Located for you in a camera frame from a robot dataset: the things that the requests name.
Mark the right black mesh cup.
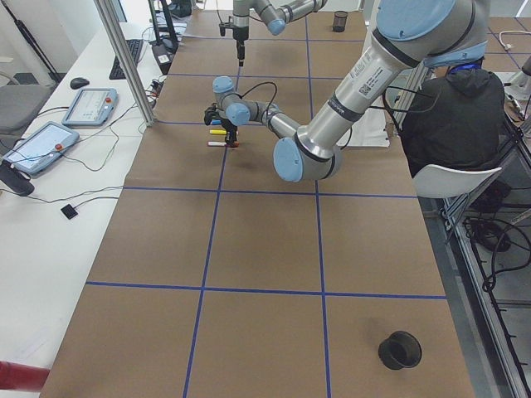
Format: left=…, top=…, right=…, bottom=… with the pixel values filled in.
left=332, top=11, right=348, bottom=32

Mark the black computer mouse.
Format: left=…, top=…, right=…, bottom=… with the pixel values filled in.
left=70, top=77, right=90, bottom=90

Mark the white chair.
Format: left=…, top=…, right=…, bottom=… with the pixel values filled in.
left=412, top=164, right=502, bottom=199

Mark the near teach pendant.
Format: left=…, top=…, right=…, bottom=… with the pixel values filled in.
left=3, top=122, right=80, bottom=176

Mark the left black mesh cup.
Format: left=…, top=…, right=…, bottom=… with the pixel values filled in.
left=378, top=331, right=422, bottom=371

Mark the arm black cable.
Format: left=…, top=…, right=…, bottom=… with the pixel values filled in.
left=238, top=81, right=279, bottom=115

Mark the seated person in black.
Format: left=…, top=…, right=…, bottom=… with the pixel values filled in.
left=400, top=58, right=504, bottom=176

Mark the black keyboard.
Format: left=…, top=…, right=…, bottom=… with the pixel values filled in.
left=109, top=38, right=144, bottom=80

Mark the teach pendant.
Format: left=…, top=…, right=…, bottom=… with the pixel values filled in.
left=3, top=122, right=80, bottom=176
left=61, top=88, right=118, bottom=128

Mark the red and white marker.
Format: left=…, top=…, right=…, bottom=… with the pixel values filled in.
left=207, top=141, right=239, bottom=148

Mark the aluminium frame post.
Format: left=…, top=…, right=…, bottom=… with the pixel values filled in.
left=94, top=0, right=154, bottom=127

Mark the grey office chair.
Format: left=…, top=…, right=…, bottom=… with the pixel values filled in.
left=1, top=72, right=52, bottom=138

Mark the red fire extinguisher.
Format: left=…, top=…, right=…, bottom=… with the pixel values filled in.
left=1, top=361, right=50, bottom=392

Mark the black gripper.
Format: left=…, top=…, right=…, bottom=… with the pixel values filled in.
left=233, top=27, right=248, bottom=67
left=221, top=119, right=239, bottom=146

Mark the black mesh cup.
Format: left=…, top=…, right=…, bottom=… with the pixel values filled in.
left=332, top=11, right=348, bottom=32
left=378, top=331, right=422, bottom=371

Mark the far teach pendant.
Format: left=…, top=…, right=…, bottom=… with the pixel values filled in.
left=61, top=88, right=118, bottom=128

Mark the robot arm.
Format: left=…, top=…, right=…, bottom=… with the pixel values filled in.
left=220, top=0, right=327, bottom=66
left=210, top=1, right=490, bottom=182

